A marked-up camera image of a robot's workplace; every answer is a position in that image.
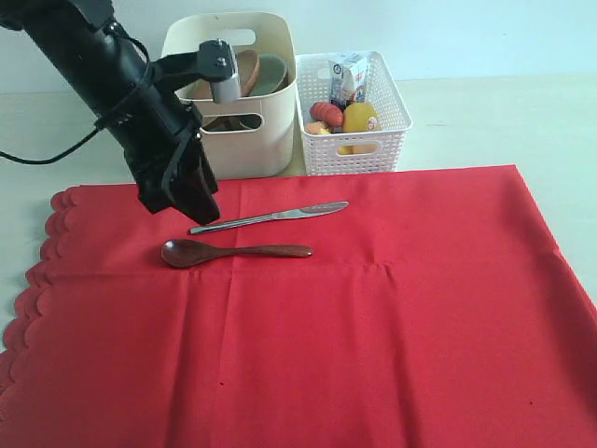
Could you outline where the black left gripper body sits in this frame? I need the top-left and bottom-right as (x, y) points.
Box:
(95, 78), (203, 187)

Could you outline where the dark wooden spoon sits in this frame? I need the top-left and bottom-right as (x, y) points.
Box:
(160, 239), (313, 269)

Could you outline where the stainless steel cup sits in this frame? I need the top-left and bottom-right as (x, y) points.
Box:
(239, 114), (263, 131)

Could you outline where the brown wooden plate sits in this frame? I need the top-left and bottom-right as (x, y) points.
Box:
(191, 50), (260, 132)

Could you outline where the white ceramic bowl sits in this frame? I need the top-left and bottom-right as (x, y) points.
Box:
(249, 53), (289, 96)

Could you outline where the silver table knife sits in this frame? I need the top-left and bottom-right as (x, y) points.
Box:
(187, 201), (349, 235)

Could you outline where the fried chicken nugget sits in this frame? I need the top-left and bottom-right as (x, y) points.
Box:
(305, 121), (329, 135)

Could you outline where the red sausage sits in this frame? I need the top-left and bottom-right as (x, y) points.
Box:
(310, 102), (344, 127)

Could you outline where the yellow cheese wedge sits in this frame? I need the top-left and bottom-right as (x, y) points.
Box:
(316, 128), (358, 156)

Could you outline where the yellow lemon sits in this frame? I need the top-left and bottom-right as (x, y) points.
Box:
(342, 102), (382, 133)

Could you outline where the small milk carton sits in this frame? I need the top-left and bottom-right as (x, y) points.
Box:
(328, 52), (368, 110)

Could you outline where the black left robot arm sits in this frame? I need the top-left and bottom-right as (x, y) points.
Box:
(1, 1), (236, 224)

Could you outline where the large cream plastic bin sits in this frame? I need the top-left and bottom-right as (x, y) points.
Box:
(161, 12), (296, 179)

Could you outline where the white woven plastic basket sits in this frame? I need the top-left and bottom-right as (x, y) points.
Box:
(296, 50), (412, 175)

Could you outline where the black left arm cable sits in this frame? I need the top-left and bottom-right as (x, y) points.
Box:
(0, 22), (155, 166)

